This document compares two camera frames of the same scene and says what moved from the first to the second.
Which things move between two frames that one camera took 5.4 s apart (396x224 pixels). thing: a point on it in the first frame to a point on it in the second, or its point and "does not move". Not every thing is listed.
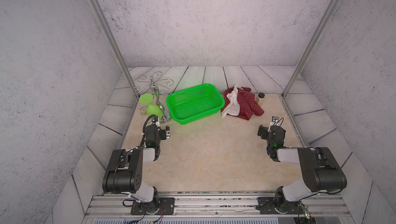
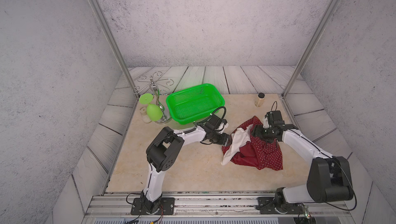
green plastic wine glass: (146, 98) does not move
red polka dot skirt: (248, 106) to (246, 149)
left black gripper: (163, 135) to (225, 140)
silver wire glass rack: (152, 82) does not move
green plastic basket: (193, 104) does not move
